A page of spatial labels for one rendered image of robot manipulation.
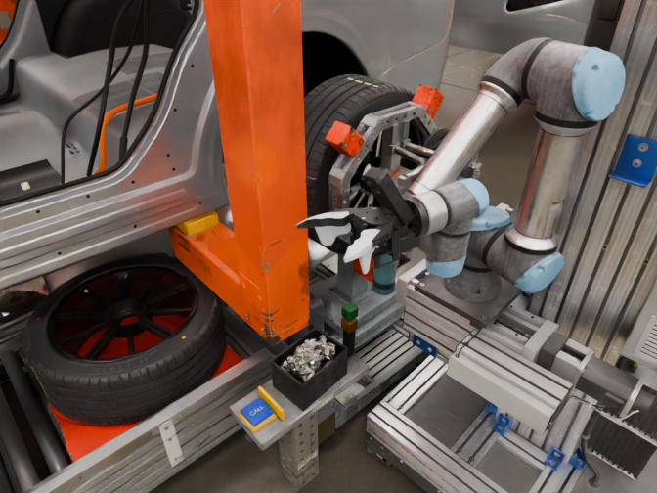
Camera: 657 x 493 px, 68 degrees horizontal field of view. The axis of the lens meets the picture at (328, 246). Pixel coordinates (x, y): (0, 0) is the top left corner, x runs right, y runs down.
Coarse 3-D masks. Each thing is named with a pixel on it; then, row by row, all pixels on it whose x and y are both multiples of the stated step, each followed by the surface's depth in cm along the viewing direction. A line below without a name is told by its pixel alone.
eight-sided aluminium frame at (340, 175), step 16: (384, 112) 161; (400, 112) 160; (416, 112) 166; (368, 128) 156; (384, 128) 158; (432, 128) 177; (368, 144) 156; (352, 160) 155; (336, 176) 156; (352, 176) 158; (336, 192) 162; (336, 208) 167
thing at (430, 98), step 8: (424, 88) 171; (432, 88) 169; (416, 96) 172; (424, 96) 170; (432, 96) 168; (440, 96) 171; (424, 104) 170; (432, 104) 170; (440, 104) 173; (432, 112) 172
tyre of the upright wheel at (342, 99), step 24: (312, 96) 168; (336, 96) 163; (360, 96) 160; (384, 96) 164; (408, 96) 172; (312, 120) 162; (336, 120) 157; (360, 120) 161; (312, 144) 159; (312, 168) 158; (312, 192) 161; (312, 216) 167; (336, 240) 180
